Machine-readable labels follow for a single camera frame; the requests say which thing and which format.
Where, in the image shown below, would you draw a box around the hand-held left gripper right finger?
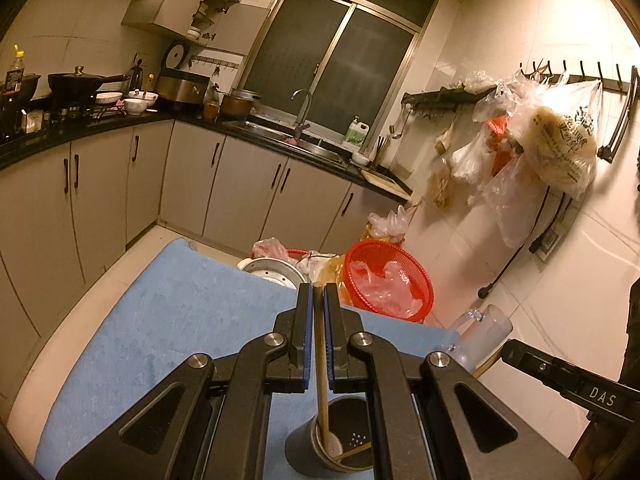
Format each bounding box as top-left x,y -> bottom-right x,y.
324,282 -> 583,480

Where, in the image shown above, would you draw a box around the dark grey utensil holder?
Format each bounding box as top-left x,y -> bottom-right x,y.
285,394 -> 376,478

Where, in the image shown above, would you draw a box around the plastic bag with food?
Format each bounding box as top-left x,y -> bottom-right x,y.
367,204 -> 418,247

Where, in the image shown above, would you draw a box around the bag of dried food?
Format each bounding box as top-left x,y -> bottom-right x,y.
429,162 -> 456,211

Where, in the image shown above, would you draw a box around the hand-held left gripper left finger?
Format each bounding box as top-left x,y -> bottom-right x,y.
57,284 -> 314,480

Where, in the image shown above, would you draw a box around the wall power socket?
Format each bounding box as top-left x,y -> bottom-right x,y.
537,230 -> 564,264

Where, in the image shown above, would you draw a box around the gas stove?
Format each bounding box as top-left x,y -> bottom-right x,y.
50,102 -> 121,122

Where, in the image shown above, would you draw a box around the wooden cutting board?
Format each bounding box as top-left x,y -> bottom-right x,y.
361,167 -> 413,199

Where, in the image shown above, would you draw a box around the countertop chopstick holder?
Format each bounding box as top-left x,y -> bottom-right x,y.
372,136 -> 392,168

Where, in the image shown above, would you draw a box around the single wooden chopstick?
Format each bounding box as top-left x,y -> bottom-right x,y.
334,441 -> 374,462
312,284 -> 333,461
471,349 -> 504,380

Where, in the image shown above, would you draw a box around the white bowl with spoon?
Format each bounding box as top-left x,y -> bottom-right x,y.
128,89 -> 159,109

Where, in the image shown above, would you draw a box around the sliding kitchen window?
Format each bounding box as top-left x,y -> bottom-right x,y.
235,0 -> 443,153

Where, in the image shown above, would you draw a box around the hanging metal ladle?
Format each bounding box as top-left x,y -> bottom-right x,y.
390,110 -> 414,140

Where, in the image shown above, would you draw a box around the black power cable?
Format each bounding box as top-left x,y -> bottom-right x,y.
477,185 -> 573,301

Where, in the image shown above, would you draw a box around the green label detergent bottle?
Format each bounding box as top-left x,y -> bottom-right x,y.
342,116 -> 370,150

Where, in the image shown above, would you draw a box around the kitchen cabinets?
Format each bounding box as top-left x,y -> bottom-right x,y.
121,0 -> 273,57
0,119 -> 396,401

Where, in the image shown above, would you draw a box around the clear glass mug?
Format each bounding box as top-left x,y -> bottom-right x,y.
440,304 -> 514,373

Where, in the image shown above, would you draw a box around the long clear plastic bag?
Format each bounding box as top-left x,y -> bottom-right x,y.
482,155 -> 546,249

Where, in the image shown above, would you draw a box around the brown cooking pot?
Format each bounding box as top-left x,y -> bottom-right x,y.
220,89 -> 262,119

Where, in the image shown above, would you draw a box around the crumpled clear plastic bags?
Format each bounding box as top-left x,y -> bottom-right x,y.
462,71 -> 532,124

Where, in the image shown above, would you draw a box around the red plastic bag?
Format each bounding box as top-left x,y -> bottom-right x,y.
485,115 -> 524,176

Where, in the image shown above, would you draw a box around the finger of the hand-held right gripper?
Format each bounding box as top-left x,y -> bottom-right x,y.
500,338 -> 578,403

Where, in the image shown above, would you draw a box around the small seasoning box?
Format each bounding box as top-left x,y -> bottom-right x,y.
20,110 -> 47,134

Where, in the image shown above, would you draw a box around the yellow cap oil bottle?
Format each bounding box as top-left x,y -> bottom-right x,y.
5,45 -> 27,93

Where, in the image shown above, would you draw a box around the metal sink faucet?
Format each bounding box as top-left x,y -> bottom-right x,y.
291,89 -> 315,142

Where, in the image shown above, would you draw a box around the large printed plastic bag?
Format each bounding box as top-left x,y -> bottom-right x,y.
520,72 -> 603,201

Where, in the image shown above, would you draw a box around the upper kitchen cabinets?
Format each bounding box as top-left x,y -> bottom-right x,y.
121,0 -> 273,57

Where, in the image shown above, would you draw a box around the large red mesh basket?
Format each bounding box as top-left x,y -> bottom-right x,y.
344,240 -> 435,323

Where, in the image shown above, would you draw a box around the black wok with lid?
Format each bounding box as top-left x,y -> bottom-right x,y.
47,65 -> 128,101

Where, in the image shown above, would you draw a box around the round metal steamer pot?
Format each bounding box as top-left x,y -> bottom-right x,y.
237,257 -> 307,291

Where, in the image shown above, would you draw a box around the yellowish plastic bag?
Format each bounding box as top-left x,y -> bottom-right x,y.
295,250 -> 347,307

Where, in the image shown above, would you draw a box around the pink plastic bag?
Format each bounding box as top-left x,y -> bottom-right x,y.
251,237 -> 291,261

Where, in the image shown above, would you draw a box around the white plastic bag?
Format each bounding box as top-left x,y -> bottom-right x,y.
447,125 -> 493,191

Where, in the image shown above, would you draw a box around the blue towel mat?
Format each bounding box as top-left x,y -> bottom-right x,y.
34,237 -> 461,478

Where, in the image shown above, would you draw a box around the black wall shelf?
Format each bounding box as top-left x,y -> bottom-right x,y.
402,85 -> 501,114

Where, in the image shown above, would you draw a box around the glass condiment bottle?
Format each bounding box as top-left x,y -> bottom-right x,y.
202,82 -> 221,121

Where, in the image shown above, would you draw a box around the stainless steel sink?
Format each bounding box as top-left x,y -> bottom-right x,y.
235,119 -> 351,166

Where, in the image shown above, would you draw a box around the lower kitchen cabinets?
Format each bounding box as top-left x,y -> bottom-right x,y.
0,119 -> 396,401

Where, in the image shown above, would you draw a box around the rice cooker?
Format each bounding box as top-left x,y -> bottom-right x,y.
156,40 -> 210,113

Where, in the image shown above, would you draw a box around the black wall hook rack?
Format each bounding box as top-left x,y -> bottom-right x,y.
517,60 -> 633,94

